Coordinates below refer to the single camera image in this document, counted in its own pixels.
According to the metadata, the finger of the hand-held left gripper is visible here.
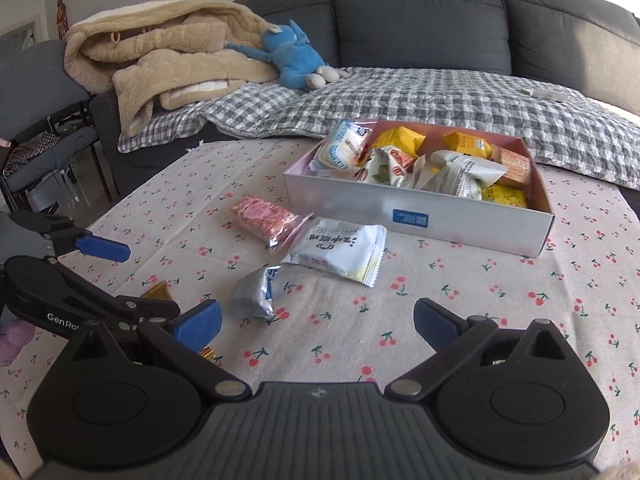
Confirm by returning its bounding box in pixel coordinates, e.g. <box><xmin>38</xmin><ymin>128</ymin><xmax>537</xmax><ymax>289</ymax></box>
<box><xmin>9</xmin><ymin>210</ymin><xmax>132</xmax><ymax>264</ymax></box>
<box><xmin>47</xmin><ymin>260</ymin><xmax>182</xmax><ymax>328</ymax></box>

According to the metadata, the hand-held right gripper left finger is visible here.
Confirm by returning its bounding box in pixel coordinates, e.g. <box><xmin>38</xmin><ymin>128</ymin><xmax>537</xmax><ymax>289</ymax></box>
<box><xmin>67</xmin><ymin>299</ymin><xmax>251</xmax><ymax>402</ymax></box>

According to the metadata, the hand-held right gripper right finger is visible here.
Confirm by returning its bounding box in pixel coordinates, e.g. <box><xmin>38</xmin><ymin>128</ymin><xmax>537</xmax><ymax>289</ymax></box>
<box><xmin>384</xmin><ymin>297</ymin><xmax>576</xmax><ymax>401</ymax></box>

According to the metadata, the golden orange snack packet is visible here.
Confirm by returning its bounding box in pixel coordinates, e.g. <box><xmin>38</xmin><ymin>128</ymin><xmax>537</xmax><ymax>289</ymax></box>
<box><xmin>140</xmin><ymin>281</ymin><xmax>226</xmax><ymax>363</ymax></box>

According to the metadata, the white box with pink inside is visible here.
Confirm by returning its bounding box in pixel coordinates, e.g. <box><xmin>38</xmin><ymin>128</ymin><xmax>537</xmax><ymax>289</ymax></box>
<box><xmin>282</xmin><ymin>119</ymin><xmax>556</xmax><ymax>259</ymax></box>

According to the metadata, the white and green snack packet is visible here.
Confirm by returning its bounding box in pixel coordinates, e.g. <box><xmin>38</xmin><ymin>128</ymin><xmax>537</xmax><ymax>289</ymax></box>
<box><xmin>356</xmin><ymin>152</ymin><xmax>401</xmax><ymax>186</ymax></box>

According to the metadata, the brown cake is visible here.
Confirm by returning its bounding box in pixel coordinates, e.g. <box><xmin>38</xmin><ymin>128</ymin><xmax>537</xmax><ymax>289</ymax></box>
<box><xmin>492</xmin><ymin>146</ymin><xmax>532</xmax><ymax>191</ymax></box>

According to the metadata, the plain yellow snack packet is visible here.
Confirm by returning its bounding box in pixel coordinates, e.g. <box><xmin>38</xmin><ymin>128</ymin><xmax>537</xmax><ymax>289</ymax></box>
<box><xmin>372</xmin><ymin>127</ymin><xmax>426</xmax><ymax>158</ymax></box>

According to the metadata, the white and blue snack packet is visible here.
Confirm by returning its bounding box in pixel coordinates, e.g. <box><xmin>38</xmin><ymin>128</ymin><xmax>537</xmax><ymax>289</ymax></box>
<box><xmin>312</xmin><ymin>120</ymin><xmax>373</xmax><ymax>173</ymax></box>

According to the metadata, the cherry print tablecloth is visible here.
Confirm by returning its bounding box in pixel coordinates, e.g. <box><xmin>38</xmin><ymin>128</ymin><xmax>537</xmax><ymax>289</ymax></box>
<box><xmin>0</xmin><ymin>137</ymin><xmax>640</xmax><ymax>480</ymax></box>

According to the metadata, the purple soft object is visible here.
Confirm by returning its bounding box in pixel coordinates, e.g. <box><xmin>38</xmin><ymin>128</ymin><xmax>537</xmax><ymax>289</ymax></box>
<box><xmin>0</xmin><ymin>320</ymin><xmax>33</xmax><ymax>367</ymax></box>

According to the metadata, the silver foil snack packet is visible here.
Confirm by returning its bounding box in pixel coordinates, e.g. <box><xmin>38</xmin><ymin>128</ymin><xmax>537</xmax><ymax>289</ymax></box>
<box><xmin>230</xmin><ymin>266</ymin><xmax>282</xmax><ymax>323</ymax></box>

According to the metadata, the red checked cloth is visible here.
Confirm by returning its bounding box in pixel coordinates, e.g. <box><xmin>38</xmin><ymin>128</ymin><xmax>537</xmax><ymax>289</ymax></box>
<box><xmin>5</xmin><ymin>132</ymin><xmax>63</xmax><ymax>171</ymax></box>

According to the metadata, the white paw print snack packet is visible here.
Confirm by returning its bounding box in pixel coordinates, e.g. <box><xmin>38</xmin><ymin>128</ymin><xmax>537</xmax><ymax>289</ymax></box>
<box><xmin>282</xmin><ymin>218</ymin><xmax>388</xmax><ymax>287</ymax></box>

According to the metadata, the pink snack in clear wrapper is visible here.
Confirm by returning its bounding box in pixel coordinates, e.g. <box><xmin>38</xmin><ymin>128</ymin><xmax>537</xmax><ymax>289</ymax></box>
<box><xmin>230</xmin><ymin>197</ymin><xmax>313</xmax><ymax>253</ymax></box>

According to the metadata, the yellow printed snack packet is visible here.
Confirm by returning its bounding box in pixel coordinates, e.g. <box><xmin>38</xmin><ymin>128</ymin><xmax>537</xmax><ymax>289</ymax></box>
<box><xmin>481</xmin><ymin>185</ymin><xmax>528</xmax><ymax>208</ymax></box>
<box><xmin>442</xmin><ymin>131</ymin><xmax>493</xmax><ymax>161</ymax></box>

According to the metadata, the large white crinkled snack packet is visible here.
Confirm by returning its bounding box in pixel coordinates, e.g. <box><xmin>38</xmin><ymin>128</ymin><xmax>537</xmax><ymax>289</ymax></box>
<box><xmin>415</xmin><ymin>150</ymin><xmax>507</xmax><ymax>201</ymax></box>

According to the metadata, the brown label snack packet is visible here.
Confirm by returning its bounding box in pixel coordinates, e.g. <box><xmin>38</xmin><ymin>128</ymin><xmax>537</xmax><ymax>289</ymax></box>
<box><xmin>382</xmin><ymin>146</ymin><xmax>420</xmax><ymax>188</ymax></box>

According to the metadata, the grey office chair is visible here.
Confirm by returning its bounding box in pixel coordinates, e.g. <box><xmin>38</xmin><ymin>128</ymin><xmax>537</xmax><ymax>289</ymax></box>
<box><xmin>0</xmin><ymin>40</ymin><xmax>121</xmax><ymax>216</ymax></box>

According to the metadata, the beige quilted blanket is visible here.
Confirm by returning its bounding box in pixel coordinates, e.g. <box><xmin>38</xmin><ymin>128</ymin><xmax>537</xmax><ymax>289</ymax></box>
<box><xmin>65</xmin><ymin>0</ymin><xmax>281</xmax><ymax>136</ymax></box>

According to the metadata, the grey checked blanket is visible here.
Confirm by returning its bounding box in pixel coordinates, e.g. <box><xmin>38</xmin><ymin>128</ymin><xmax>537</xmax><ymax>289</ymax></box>
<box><xmin>117</xmin><ymin>66</ymin><xmax>640</xmax><ymax>191</ymax></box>

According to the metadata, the small white flat packet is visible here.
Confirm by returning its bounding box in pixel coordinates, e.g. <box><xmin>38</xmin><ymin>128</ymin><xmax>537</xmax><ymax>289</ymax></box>
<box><xmin>520</xmin><ymin>87</ymin><xmax>568</xmax><ymax>101</ymax></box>

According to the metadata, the blue plush toy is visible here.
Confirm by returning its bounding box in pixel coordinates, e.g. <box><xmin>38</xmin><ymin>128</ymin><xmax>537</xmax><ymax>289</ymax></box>
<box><xmin>225</xmin><ymin>20</ymin><xmax>351</xmax><ymax>92</ymax></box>

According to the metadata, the dark grey sofa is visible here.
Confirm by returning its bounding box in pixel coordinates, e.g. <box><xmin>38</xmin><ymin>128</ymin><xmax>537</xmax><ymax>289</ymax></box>
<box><xmin>90</xmin><ymin>0</ymin><xmax>640</xmax><ymax>201</ymax></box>

